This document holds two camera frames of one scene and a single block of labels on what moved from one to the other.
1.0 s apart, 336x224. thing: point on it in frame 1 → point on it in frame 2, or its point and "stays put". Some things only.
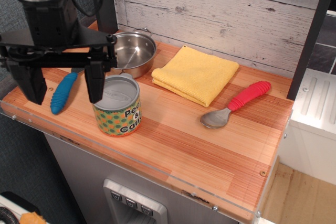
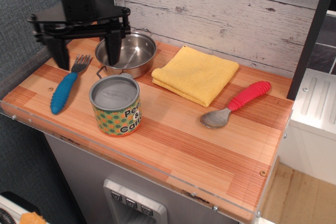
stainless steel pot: (136, 51) stays put
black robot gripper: (54, 39) → (83, 14)
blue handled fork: (62, 89) stays put
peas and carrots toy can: (119, 113) stays put
